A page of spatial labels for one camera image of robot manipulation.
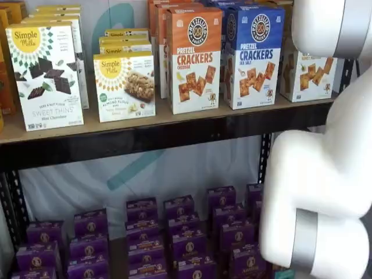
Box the black metal shelf rack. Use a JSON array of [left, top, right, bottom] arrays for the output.
[[0, 56, 360, 262]]

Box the purple snack box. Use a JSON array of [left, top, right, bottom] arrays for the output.
[[163, 195, 195, 220], [67, 260, 110, 279], [126, 198, 159, 223], [125, 220, 160, 242], [252, 200, 263, 225], [206, 186, 237, 209], [129, 270, 168, 279], [127, 237, 164, 260], [245, 183, 264, 210], [171, 231, 208, 260], [173, 255, 217, 279], [127, 255, 167, 274], [73, 209, 109, 238], [69, 235, 109, 263], [167, 213, 200, 234], [229, 246, 271, 279], [26, 221, 65, 248], [212, 205, 246, 226], [219, 222, 255, 251], [11, 267, 58, 279], [16, 242, 63, 273]]

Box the wooden shelf board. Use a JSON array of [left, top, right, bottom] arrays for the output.
[[0, 74, 335, 145]]

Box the almond flour bars box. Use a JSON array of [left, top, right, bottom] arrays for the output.
[[104, 27, 151, 40], [98, 36, 153, 56], [92, 53, 156, 124]]

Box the orange white pretzel cracker box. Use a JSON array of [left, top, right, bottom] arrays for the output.
[[147, 0, 187, 88], [156, 2, 206, 100], [166, 6, 224, 115]]

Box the blue white pretzel cracker box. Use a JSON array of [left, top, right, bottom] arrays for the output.
[[203, 0, 233, 8], [225, 5, 287, 110], [218, 0, 281, 106]]

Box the sweet thins mint chocolate box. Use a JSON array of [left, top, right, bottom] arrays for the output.
[[5, 20, 85, 133], [28, 10, 83, 22], [20, 16, 90, 110], [35, 3, 82, 14]]

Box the yellow white pretzel cracker box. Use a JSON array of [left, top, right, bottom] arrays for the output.
[[279, 4, 339, 103]]

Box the teal small box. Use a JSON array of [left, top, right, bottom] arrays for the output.
[[274, 269, 295, 279]]

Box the yellow orange snack box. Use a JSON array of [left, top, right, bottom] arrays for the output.
[[0, 43, 5, 133]]

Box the orange brown snack box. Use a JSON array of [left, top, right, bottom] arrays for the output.
[[0, 0, 28, 26], [0, 8, 17, 116]]

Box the white backdrop sheet teal logo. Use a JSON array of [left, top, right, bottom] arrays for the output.
[[17, 0, 263, 229]]

